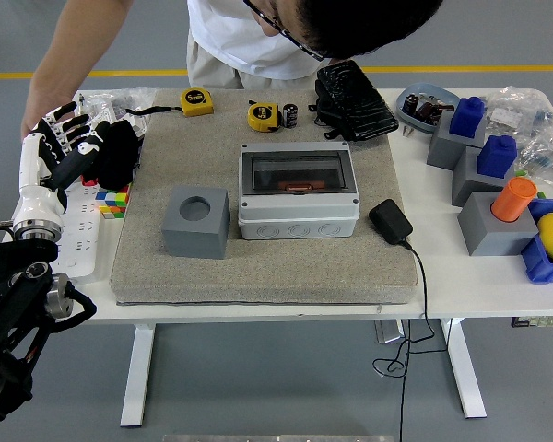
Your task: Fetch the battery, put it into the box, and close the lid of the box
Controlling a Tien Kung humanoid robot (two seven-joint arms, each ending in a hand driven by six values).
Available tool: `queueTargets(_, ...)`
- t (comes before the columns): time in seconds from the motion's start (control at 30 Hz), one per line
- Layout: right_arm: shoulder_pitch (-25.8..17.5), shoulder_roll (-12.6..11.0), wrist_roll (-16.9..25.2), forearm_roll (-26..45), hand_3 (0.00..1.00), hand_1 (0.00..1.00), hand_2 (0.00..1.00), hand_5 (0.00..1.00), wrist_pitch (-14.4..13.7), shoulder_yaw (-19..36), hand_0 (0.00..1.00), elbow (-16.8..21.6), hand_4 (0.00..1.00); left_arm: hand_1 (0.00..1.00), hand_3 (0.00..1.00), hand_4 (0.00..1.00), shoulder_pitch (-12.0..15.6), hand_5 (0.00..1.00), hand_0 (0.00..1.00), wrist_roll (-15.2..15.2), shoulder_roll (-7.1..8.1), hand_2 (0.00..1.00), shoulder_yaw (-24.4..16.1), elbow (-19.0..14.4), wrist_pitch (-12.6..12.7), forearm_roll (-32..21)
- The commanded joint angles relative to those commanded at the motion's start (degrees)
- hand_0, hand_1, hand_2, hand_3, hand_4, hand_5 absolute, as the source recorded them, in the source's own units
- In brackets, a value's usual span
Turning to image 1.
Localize person's right hand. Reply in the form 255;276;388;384
20;96;71;139

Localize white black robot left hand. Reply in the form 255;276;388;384
12;101;114;227

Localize smoky transparent box lid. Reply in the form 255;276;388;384
241;149;351;197

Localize grey plastic junction box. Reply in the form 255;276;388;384
237;141;361;241

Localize silver box under table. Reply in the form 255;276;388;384
374;320;406;344

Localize white power strip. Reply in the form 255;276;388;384
45;183;103;280

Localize white socket package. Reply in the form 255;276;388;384
89;108;116;129

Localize multicoloured puzzle cube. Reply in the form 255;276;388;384
94;183;133;220

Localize black cloth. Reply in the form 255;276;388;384
85;120;142;191

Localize clear bag of parts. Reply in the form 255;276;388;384
515;122;553;188
80;87;160;139
483;86;553;139

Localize grey holder block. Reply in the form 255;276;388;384
451;145;517;207
426;110;488;171
458;191;540;258
160;186;231;261

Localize white table leg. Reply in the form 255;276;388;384
120;323;157;427
440;318;488;420

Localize person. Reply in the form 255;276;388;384
186;0;443;91

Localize yellow round tape measure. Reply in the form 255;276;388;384
247;101;282;134

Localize grey-brown mat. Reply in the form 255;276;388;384
109;88;419;306

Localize black-framed eyeglasses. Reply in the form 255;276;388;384
243;0;326;62

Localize shiny black case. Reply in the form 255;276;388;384
308;59;400;143

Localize black power adapter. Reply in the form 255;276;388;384
368;198;414;245

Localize light blue tray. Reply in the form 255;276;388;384
395;81;462;134

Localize brown capacitor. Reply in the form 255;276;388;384
416;101;439;126

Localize blue plastic block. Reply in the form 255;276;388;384
449;96;486;138
477;134;518;180

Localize blue plastic bin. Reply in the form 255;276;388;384
520;197;553;285

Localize yellow tape measure with strap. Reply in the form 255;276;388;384
124;87;216;117

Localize black adapter cord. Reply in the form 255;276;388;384
372;239;438;442

